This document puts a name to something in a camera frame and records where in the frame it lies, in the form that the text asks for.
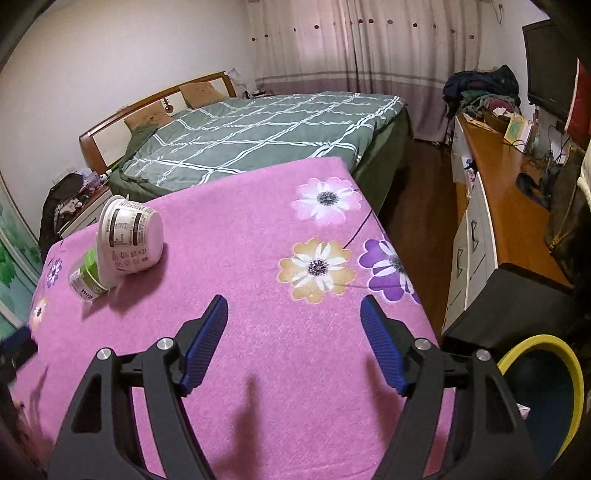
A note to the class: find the white paper bowl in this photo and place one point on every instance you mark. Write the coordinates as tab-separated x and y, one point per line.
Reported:
134	237

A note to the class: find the pink floral blanket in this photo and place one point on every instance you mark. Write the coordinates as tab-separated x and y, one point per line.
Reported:
258	318

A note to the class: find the brown pillow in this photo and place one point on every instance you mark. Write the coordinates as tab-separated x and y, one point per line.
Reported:
203	93
147	122

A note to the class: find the pink curtain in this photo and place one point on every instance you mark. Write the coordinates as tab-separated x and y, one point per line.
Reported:
369	60

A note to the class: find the dark blue cloth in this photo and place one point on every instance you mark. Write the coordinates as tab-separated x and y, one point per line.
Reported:
533	189

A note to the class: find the yellow-rimmed bin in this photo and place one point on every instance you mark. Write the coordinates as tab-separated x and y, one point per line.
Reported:
549	401

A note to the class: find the white nightstand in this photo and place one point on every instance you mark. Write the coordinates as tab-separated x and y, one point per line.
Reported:
87	217

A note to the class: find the painted wardrobe sliding door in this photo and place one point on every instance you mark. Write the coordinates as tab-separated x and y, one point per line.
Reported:
14	258

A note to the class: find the green card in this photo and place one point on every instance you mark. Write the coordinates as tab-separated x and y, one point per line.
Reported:
516	129

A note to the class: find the clear cup with green label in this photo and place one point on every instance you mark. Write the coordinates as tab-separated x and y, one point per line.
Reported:
87	279

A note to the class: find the wooden bed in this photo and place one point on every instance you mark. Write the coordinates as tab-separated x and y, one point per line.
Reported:
101	138

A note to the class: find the red cloth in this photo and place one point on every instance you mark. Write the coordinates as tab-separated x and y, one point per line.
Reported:
581	106

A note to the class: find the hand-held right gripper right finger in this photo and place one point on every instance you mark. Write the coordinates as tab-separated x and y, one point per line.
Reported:
385	346

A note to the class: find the wooden sideboard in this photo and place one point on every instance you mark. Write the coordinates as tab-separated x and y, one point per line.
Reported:
503	198

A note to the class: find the green checked quilt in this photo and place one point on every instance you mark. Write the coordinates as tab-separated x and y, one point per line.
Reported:
277	134

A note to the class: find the black speaker box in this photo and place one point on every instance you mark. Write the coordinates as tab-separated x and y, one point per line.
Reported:
508	309

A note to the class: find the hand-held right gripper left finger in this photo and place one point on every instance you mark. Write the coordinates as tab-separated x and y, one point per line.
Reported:
203	346

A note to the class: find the brown cardboard box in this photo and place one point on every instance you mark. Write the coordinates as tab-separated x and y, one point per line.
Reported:
496	121

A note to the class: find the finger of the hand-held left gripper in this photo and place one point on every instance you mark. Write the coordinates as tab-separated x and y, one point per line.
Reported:
21	350

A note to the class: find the black television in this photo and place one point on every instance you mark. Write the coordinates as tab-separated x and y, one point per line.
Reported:
549	69

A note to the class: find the pile of dark clothes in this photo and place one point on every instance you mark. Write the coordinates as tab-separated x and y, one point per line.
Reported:
57	207

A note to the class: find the heap of mixed clothes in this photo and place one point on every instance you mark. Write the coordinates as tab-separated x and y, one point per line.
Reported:
480	87

